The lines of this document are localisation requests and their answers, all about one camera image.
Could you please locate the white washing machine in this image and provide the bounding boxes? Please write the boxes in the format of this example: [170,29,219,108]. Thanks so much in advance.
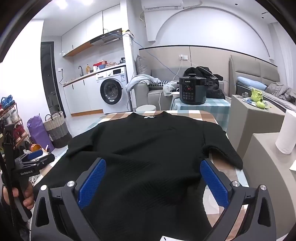
[96,66,130,114]

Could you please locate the plaid tablecloth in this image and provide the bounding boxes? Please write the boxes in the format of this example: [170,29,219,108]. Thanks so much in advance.
[32,110,252,241]

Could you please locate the white air conditioner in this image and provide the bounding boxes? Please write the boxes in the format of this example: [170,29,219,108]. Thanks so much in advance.
[141,0,184,11]

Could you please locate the purple bag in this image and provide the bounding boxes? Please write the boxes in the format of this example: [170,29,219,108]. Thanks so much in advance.
[27,116,55,152]

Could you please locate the black electric pressure cooker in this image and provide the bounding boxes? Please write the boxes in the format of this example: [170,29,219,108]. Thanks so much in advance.
[177,74,207,105]

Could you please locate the blue pillow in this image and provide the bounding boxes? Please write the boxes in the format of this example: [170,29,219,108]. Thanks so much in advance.
[237,76,268,91]

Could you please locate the small beige cabinet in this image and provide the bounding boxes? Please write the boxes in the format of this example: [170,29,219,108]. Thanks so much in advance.
[227,95,286,161]

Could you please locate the light grey garment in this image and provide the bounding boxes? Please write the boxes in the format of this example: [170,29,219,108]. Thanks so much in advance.
[125,75,161,91]

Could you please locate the green toy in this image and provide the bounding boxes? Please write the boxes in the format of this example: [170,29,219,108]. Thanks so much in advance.
[251,88,267,109]

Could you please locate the black jacket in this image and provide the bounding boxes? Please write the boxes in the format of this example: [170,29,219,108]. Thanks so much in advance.
[183,66,226,100]

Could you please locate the white kitchen counter cabinet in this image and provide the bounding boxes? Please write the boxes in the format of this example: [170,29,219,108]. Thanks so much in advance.
[63,70,104,117]

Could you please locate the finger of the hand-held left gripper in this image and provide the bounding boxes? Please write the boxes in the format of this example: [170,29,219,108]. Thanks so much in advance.
[23,149,50,163]

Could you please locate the white round stool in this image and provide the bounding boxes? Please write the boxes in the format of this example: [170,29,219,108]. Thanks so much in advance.
[136,105,157,114]

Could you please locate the white wall cabinets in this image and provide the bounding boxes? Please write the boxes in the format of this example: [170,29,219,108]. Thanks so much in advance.
[61,5,122,57]

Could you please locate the large beige cabinet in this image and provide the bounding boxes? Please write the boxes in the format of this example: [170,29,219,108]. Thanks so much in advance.
[242,132,296,241]

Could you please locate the person's left hand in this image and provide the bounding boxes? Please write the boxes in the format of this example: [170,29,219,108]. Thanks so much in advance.
[2,183,36,209]

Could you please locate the metal shoe rack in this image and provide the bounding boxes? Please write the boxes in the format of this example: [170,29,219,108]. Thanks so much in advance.
[0,95,31,154]

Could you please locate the blue sandals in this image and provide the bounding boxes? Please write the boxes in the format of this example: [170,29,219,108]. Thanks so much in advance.
[1,95,16,110]

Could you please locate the houndstooth cushion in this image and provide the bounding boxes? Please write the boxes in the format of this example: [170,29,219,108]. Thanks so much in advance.
[148,80,172,88]

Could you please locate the steel range hood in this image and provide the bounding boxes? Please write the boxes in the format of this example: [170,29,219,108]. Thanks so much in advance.
[90,28,123,46]

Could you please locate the white paper towel roll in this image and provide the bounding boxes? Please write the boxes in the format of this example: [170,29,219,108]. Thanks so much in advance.
[275,109,296,155]

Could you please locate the woven laundry basket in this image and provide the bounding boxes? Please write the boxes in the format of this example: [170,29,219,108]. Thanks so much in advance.
[43,111,73,149]

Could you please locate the grey sofa cushion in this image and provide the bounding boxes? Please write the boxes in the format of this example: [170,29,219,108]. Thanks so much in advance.
[135,55,152,77]

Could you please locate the grey upholstered bed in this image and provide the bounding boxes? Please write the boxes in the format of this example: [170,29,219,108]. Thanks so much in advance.
[228,55,296,112]

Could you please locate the grey sofa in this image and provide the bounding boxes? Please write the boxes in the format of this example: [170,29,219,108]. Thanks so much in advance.
[134,54,229,111]

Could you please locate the grey duvet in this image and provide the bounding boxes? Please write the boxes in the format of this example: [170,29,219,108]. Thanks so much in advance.
[265,82,296,104]

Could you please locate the black knit sweater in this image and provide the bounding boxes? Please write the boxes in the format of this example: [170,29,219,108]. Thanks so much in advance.
[35,111,243,241]

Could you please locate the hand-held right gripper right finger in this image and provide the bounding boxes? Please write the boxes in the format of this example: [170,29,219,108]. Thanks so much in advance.
[199,159,278,241]

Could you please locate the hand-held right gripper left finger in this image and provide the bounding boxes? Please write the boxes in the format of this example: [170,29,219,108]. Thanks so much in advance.
[31,158,107,241]

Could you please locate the dark door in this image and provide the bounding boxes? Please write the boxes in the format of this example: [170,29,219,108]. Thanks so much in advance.
[40,42,66,118]

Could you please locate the white cloth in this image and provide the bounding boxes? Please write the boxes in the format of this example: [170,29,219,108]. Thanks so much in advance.
[162,81,179,97]

